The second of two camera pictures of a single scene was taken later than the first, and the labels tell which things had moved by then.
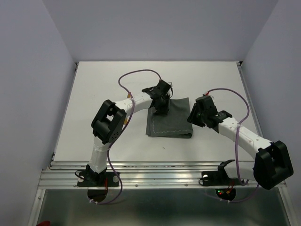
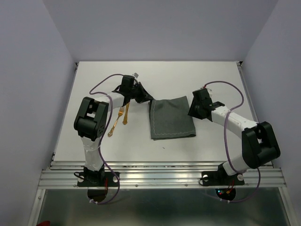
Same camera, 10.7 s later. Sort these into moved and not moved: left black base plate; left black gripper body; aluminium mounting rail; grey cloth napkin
Moved: left black gripper body
Not moved: grey cloth napkin; left black base plate; aluminium mounting rail
